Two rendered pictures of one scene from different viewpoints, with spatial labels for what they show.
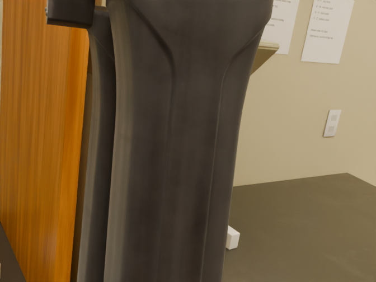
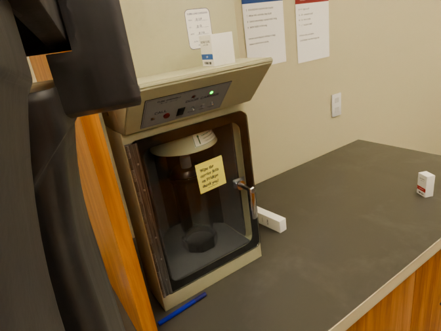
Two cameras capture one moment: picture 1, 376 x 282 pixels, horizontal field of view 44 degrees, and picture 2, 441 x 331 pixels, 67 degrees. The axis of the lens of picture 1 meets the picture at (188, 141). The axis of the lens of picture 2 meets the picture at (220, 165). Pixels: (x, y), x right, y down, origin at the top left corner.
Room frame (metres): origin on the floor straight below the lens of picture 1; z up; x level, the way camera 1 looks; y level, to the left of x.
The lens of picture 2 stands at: (0.17, -0.05, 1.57)
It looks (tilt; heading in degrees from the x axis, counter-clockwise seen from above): 21 degrees down; 4
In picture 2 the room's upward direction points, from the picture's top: 8 degrees counter-clockwise
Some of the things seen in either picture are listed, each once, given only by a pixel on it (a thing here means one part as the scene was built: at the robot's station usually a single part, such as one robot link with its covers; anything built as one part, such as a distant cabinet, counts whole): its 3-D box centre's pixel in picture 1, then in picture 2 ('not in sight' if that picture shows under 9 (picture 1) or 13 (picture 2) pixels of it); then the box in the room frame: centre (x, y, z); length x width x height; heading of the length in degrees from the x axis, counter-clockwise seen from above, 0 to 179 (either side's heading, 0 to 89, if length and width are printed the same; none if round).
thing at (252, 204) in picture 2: not in sight; (248, 199); (0.93, -0.06, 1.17); 0.05 x 0.03 x 0.10; 34
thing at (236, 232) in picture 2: not in sight; (205, 202); (0.90, 0.05, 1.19); 0.30 x 0.01 x 0.40; 124
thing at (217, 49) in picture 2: not in sight; (216, 49); (0.89, -0.03, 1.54); 0.05 x 0.05 x 0.06; 30
